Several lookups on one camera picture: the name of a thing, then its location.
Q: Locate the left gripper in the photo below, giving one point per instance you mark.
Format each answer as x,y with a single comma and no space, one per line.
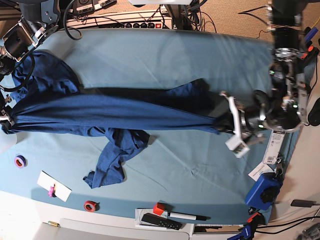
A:
243,121

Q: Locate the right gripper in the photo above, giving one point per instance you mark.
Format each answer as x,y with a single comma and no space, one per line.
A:
5,111

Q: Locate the dark blue t-shirt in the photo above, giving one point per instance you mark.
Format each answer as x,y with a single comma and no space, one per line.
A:
51,102

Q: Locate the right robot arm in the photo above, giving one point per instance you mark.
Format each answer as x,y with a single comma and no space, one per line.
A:
39,19

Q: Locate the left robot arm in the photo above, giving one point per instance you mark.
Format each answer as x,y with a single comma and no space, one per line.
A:
285,109

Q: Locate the white plastic cup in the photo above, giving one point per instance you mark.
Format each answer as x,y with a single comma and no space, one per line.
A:
7,141

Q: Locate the purple tape roll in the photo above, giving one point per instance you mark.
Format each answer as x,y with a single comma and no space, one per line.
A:
20,161

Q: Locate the clear blister package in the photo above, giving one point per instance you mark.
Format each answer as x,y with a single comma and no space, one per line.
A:
273,147

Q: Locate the light blue table cloth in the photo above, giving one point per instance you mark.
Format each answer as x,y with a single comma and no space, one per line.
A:
191,170

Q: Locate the white paper label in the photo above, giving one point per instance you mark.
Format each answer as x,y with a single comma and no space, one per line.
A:
260,169

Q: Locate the blue box with knob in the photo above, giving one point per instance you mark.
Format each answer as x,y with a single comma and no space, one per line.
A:
264,192

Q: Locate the pink small toy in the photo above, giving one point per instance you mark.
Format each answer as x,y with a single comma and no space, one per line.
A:
51,192

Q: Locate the white card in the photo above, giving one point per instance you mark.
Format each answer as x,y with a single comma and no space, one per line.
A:
61,191

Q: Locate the orange clamp bottom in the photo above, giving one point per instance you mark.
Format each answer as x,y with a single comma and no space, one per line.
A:
257,217

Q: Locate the white black marker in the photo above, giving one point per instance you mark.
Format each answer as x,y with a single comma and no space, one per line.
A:
188,216

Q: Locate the orange black clamp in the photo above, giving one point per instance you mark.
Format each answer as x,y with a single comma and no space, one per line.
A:
310,55

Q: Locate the blue clamp bottom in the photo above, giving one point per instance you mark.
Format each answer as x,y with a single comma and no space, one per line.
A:
247,233

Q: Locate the blue clamp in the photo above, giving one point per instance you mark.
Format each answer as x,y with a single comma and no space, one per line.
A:
247,233
309,33

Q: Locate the red small block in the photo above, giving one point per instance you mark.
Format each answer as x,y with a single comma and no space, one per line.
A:
159,209

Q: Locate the black small device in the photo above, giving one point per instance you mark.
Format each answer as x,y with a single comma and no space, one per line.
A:
302,203

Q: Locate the red tape roll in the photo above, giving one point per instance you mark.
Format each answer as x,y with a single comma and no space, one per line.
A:
90,206

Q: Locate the black remote control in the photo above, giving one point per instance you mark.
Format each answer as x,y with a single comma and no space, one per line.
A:
161,221

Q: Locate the blue clamp top right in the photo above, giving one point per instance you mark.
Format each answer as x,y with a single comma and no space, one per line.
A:
309,33

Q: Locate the white power strip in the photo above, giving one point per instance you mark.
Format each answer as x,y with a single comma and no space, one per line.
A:
148,19

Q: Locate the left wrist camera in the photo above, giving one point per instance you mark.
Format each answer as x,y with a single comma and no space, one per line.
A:
237,146

